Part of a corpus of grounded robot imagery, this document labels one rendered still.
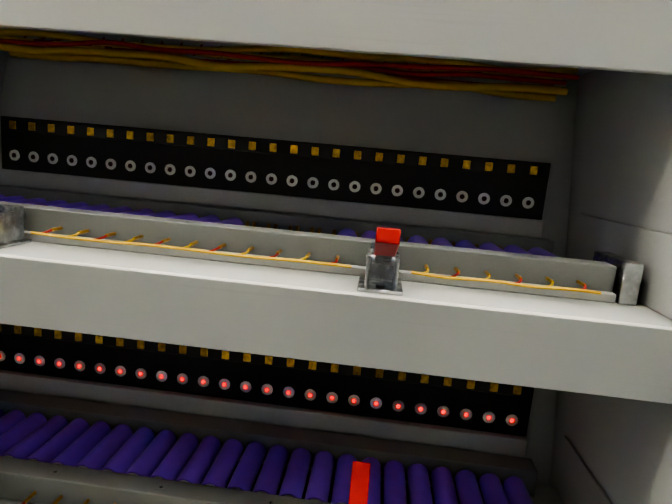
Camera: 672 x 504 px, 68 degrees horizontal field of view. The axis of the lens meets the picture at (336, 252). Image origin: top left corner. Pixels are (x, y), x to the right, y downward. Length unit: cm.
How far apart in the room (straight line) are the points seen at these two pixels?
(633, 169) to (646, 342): 15
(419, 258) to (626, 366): 14
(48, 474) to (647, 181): 48
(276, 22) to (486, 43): 14
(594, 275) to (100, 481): 38
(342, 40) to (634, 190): 24
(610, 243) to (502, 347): 16
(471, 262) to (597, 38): 16
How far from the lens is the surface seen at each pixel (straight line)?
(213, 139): 51
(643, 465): 40
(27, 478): 46
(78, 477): 45
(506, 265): 36
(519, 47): 36
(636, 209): 42
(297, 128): 53
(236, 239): 36
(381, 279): 33
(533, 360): 32
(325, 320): 30
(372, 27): 35
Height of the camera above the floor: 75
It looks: 5 degrees up
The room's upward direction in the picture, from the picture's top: 6 degrees clockwise
